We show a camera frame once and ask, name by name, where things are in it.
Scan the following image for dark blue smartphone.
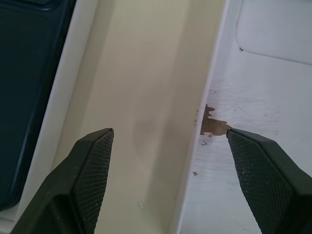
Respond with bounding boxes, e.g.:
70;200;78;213
0;0;77;212

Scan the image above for white open box base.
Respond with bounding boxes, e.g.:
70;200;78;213
0;0;100;234

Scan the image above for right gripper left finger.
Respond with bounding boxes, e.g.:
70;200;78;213
11;128;115;234

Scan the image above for white torn box lid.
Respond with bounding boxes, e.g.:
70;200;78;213
168;0;312;234

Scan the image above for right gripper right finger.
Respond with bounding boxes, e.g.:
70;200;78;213
226;128;312;234

